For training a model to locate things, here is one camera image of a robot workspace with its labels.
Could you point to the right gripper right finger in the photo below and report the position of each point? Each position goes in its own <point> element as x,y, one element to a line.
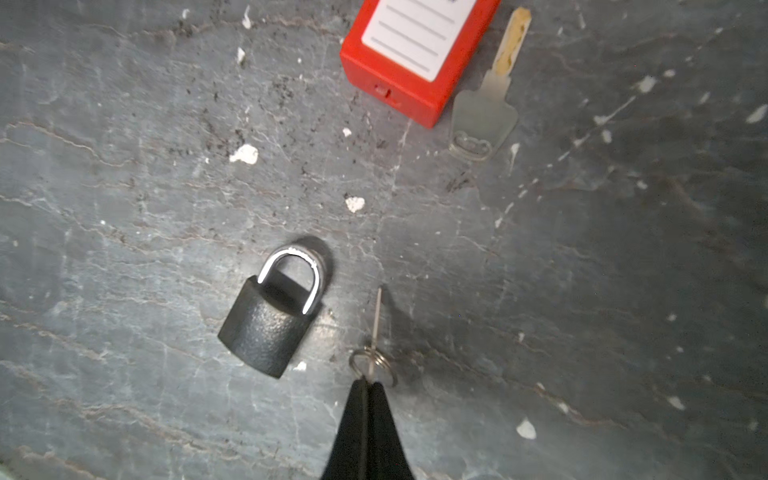
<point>385,459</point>

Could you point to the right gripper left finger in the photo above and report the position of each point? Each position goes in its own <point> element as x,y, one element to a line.
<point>348,457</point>

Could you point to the small key with ring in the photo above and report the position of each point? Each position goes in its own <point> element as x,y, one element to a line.
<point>365,362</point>

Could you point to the small black padlock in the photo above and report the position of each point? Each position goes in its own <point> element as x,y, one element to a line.
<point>272,312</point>

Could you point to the red padlock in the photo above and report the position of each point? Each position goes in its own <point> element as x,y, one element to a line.
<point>410,54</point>

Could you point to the silver padlock key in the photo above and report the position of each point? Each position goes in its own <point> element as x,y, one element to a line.
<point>482,119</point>

